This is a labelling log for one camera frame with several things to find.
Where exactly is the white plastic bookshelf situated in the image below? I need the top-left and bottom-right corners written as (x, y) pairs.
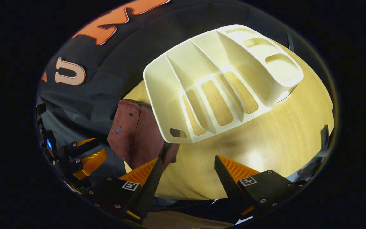
top-left (143, 24), bottom-right (304, 144)

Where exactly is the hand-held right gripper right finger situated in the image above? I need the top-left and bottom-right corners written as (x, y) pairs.
top-left (214, 155), bottom-right (302, 220)

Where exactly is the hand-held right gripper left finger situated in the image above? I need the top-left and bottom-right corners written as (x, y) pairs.
top-left (85, 157), bottom-right (164, 225)

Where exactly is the maroon schoolbag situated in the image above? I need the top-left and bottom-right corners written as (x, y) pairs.
top-left (107, 99), bottom-right (180, 170)

